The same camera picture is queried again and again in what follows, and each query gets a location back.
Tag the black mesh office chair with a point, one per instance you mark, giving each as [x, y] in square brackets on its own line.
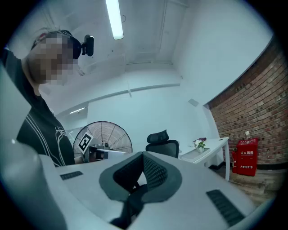
[163, 146]

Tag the grey wall panel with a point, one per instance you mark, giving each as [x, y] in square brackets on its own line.
[193, 102]

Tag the black head camera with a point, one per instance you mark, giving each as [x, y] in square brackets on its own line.
[89, 46]

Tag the long ceiling light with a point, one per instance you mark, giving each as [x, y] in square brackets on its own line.
[77, 110]

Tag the clear bottle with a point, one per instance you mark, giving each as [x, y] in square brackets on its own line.
[247, 135]

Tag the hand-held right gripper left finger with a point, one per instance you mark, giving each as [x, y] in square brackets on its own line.
[106, 184]

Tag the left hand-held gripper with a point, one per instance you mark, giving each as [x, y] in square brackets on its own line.
[96, 152]

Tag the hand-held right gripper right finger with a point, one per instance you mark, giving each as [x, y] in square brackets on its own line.
[173, 182]

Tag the white artificial flower bunch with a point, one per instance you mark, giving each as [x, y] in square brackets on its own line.
[200, 148]

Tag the black floor fan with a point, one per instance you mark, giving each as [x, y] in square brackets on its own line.
[112, 134]

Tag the person's head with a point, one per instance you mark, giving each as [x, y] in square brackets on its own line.
[49, 60]

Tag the red fire equipment box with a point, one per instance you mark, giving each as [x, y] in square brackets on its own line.
[246, 157]

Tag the red fire extinguisher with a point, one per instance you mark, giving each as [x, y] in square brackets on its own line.
[234, 161]

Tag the white desk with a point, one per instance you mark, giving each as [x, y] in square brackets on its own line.
[216, 148]

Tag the person's black printed shirt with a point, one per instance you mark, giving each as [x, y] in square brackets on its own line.
[40, 125]

